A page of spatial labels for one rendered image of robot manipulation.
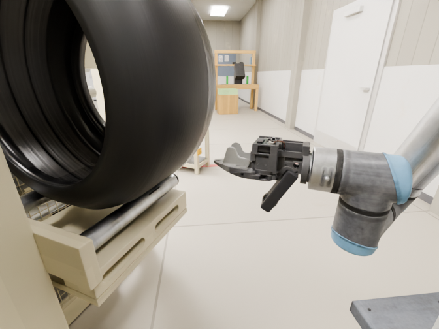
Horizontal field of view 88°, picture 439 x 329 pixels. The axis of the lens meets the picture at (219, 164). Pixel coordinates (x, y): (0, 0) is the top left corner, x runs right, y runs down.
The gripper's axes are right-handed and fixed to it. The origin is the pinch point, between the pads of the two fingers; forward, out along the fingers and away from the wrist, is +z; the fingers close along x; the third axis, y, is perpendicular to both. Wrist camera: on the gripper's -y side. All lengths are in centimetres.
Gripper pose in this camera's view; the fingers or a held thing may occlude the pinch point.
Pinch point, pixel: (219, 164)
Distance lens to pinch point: 54.9
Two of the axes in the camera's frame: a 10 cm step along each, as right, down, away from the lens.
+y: 0.0, -9.3, -3.7
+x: -3.6, 3.4, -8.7
